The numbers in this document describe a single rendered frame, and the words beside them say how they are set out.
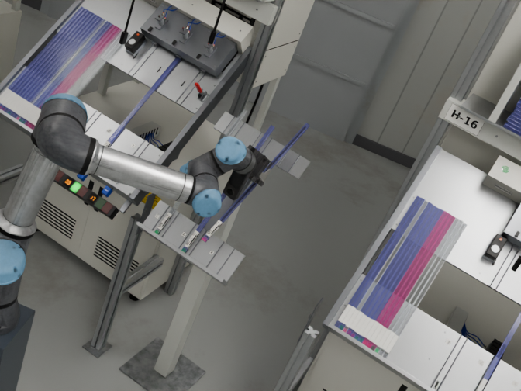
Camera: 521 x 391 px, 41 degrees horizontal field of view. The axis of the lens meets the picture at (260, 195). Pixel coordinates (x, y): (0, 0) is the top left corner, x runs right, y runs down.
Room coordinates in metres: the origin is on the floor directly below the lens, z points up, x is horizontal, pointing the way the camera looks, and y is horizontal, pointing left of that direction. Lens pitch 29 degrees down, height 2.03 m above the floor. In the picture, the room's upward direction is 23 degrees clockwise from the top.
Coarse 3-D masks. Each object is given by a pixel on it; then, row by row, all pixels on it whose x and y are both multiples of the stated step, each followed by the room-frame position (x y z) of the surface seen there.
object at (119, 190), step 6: (0, 114) 2.15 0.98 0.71; (6, 114) 2.13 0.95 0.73; (6, 120) 2.17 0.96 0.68; (12, 120) 2.11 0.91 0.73; (18, 120) 2.12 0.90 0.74; (18, 126) 2.14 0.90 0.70; (24, 126) 2.10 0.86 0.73; (24, 132) 2.15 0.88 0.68; (30, 132) 2.09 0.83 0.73; (90, 174) 2.04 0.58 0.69; (102, 180) 2.00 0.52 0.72; (108, 180) 1.99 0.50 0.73; (114, 186) 1.98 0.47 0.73; (120, 192) 1.99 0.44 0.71; (126, 192) 1.97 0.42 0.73; (126, 198) 2.00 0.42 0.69
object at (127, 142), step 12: (96, 120) 2.18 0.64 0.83; (108, 120) 2.18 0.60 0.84; (96, 132) 2.14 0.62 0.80; (108, 132) 2.15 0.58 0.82; (120, 132) 2.15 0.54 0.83; (120, 144) 2.12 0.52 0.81; (132, 144) 2.12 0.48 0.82; (144, 144) 2.13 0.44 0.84; (144, 156) 2.10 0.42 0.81; (156, 156) 2.10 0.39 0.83
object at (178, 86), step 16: (96, 0) 2.56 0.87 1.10; (112, 0) 2.57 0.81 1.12; (128, 0) 2.58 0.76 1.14; (112, 16) 2.51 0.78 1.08; (144, 16) 2.53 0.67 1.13; (128, 32) 2.47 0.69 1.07; (144, 48) 2.42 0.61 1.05; (160, 48) 2.43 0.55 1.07; (112, 64) 2.36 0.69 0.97; (128, 64) 2.36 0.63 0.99; (144, 64) 2.37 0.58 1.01; (160, 64) 2.38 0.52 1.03; (176, 64) 2.39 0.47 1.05; (192, 64) 2.39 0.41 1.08; (144, 80) 2.32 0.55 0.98; (176, 80) 2.34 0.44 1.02; (192, 80) 2.34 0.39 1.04; (208, 80) 2.35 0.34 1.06; (176, 96) 2.29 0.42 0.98; (192, 96) 2.29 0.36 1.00; (208, 96) 2.30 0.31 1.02; (192, 112) 2.25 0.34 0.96
